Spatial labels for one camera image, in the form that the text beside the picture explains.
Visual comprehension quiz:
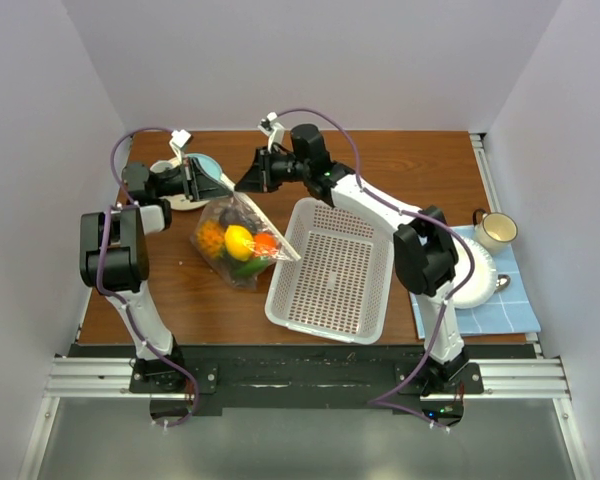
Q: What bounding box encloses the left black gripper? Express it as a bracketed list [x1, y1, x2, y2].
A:
[152, 157, 232, 203]

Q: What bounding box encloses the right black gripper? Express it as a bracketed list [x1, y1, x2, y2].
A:
[235, 147, 309, 195]

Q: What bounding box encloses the clear zip top bag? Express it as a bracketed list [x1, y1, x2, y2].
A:
[191, 193, 301, 290]

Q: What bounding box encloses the yellow fake lemon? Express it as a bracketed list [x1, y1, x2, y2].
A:
[224, 225, 254, 262]

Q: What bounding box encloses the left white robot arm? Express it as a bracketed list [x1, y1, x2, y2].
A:
[79, 154, 231, 392]

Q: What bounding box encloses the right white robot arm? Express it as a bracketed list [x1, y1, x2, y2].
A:
[236, 119, 469, 393]

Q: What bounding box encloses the dark purple fake plum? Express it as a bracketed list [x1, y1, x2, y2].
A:
[218, 207, 258, 234]

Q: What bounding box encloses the orange fake tomato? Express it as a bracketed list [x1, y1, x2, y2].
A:
[253, 232, 278, 257]

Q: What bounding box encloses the green fake pepper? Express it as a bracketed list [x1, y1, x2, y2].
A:
[231, 257, 271, 279]

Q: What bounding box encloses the cream and blue plate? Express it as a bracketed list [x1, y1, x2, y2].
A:
[167, 153, 223, 212]

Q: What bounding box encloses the small grey cup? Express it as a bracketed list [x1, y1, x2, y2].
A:
[150, 159, 179, 174]

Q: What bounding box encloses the white perforated plastic basket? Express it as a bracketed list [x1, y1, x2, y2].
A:
[265, 198, 394, 345]

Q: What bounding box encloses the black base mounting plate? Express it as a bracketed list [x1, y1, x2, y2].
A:
[129, 345, 533, 426]

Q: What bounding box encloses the cream enamel mug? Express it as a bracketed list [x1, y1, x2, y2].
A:
[472, 209, 518, 255]

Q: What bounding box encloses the white paper plate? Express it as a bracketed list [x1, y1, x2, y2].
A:
[453, 237, 497, 310]

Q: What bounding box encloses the metal spoon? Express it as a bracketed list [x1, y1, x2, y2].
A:
[494, 274, 511, 293]

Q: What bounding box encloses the blue checked cloth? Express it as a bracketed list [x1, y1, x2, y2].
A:
[409, 224, 542, 341]

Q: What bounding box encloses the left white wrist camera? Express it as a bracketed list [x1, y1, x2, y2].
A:
[169, 129, 192, 163]

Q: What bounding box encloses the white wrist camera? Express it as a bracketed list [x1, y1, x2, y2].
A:
[258, 112, 285, 152]
[169, 129, 192, 163]

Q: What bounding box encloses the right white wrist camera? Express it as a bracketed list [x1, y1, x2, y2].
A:
[258, 112, 285, 152]

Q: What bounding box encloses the aluminium frame rail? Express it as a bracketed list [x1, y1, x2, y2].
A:
[44, 353, 568, 400]

